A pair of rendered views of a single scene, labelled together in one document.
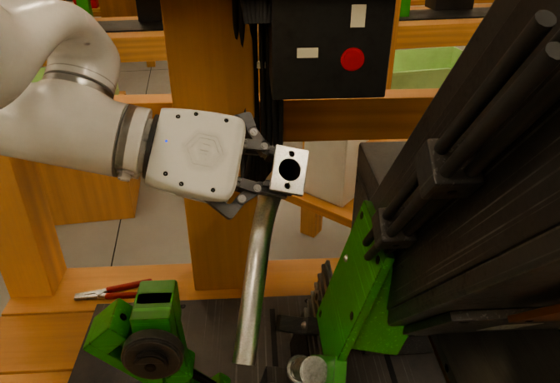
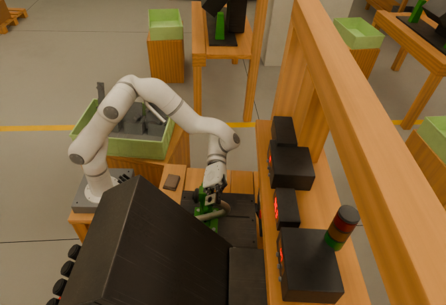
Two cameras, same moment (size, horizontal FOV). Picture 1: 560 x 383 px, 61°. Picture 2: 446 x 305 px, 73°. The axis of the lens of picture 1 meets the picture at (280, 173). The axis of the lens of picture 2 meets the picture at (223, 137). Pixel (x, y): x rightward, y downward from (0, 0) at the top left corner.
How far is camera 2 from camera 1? 114 cm
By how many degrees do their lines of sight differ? 72
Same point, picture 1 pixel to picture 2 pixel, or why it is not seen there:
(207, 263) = not seen: hidden behind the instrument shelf
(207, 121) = (216, 172)
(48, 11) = (206, 127)
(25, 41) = (192, 128)
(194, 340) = (236, 224)
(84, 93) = (216, 144)
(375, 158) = (259, 252)
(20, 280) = not seen: hidden behind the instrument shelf
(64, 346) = (239, 189)
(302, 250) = not seen: outside the picture
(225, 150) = (211, 180)
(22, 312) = (253, 176)
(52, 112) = (211, 141)
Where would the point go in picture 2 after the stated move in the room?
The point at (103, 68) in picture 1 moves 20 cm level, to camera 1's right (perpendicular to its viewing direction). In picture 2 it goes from (223, 144) to (219, 181)
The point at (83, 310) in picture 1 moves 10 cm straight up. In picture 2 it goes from (254, 191) to (256, 181)
